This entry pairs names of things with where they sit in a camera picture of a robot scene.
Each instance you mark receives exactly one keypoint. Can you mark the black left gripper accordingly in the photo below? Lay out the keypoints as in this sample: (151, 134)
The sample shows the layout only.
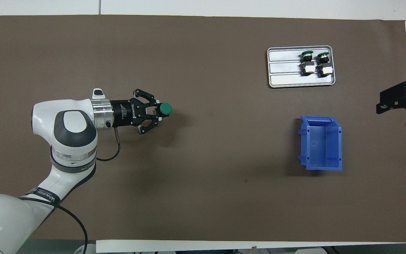
(123, 113)

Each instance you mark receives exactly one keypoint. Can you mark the green push button switch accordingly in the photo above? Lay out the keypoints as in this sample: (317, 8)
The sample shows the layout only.
(307, 65)
(166, 109)
(324, 67)

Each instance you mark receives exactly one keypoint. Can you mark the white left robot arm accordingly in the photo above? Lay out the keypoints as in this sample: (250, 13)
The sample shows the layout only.
(72, 130)

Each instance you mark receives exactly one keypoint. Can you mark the blue plastic bin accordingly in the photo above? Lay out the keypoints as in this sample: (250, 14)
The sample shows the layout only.
(324, 148)

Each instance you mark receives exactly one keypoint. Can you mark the brown table mat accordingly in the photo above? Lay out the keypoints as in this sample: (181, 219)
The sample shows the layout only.
(224, 176)

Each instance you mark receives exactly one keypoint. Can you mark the silver metal tray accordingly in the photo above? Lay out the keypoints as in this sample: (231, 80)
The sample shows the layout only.
(284, 70)

